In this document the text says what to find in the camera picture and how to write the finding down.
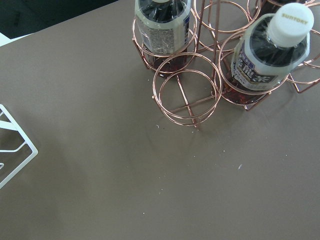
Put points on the copper wire bottle rack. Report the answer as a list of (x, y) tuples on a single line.
[(188, 86)]

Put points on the tea bottle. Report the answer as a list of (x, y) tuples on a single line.
[(274, 45), (163, 26), (271, 6)]

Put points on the tea bottle back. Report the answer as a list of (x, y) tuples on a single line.
[(271, 6)]

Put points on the white wire cup rack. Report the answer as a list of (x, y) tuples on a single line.
[(16, 148)]

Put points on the tea bottle middle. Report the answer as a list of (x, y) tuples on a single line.
[(274, 45)]

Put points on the tea bottle front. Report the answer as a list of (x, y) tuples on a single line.
[(163, 26)]

